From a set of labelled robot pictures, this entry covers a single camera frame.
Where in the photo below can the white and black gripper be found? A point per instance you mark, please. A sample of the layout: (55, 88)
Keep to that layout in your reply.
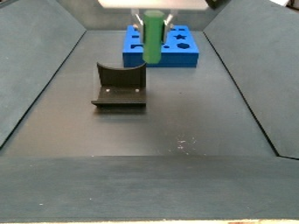
(174, 5)

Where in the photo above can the green hexagonal prism peg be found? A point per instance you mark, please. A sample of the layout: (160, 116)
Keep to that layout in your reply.
(154, 24)

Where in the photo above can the blue shape sorting board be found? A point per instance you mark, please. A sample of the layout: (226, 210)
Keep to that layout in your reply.
(179, 50)

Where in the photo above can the black curved holder block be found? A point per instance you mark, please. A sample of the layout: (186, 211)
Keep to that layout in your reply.
(122, 86)

